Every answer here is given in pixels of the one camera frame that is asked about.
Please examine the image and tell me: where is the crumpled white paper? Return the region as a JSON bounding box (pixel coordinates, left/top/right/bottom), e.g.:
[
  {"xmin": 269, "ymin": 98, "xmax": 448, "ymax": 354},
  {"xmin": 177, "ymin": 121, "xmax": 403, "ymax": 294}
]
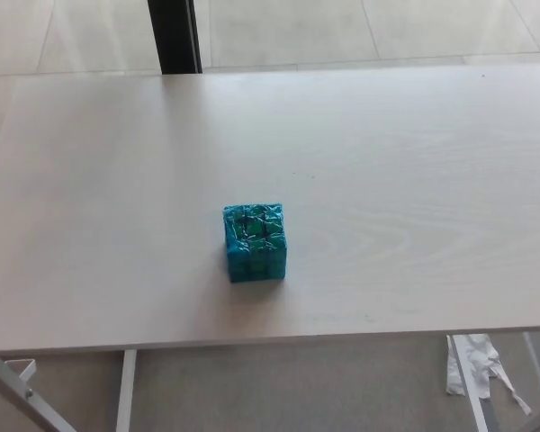
[{"xmin": 445, "ymin": 333, "xmax": 534, "ymax": 418}]

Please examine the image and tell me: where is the grey diagonal table brace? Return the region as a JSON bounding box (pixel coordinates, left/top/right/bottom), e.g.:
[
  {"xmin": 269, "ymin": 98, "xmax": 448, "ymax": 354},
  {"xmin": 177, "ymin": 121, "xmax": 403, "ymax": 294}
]
[{"xmin": 0, "ymin": 357, "xmax": 78, "ymax": 432}]

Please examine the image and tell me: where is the white metal bracket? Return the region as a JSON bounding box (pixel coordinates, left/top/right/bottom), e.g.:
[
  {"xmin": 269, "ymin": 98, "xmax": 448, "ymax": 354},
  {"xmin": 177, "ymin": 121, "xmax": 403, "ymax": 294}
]
[{"xmin": 0, "ymin": 356, "xmax": 38, "ymax": 384}]

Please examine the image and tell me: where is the black window frame post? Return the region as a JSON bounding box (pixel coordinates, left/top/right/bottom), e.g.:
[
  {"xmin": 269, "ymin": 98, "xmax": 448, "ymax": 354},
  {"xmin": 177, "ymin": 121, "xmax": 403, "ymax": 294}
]
[{"xmin": 147, "ymin": 0, "xmax": 204, "ymax": 76}]

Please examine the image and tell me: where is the teal foil-wrapped cube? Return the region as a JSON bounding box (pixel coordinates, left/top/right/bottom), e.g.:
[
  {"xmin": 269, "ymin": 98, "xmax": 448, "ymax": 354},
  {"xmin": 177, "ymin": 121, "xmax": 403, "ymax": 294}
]
[{"xmin": 222, "ymin": 202, "xmax": 290, "ymax": 284}]

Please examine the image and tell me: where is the white table leg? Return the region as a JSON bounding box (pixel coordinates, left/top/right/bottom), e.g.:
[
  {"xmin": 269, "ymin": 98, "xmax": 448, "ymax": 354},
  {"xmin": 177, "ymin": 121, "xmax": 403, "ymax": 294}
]
[
  {"xmin": 115, "ymin": 349, "xmax": 139, "ymax": 432},
  {"xmin": 447, "ymin": 335, "xmax": 491, "ymax": 432}
]

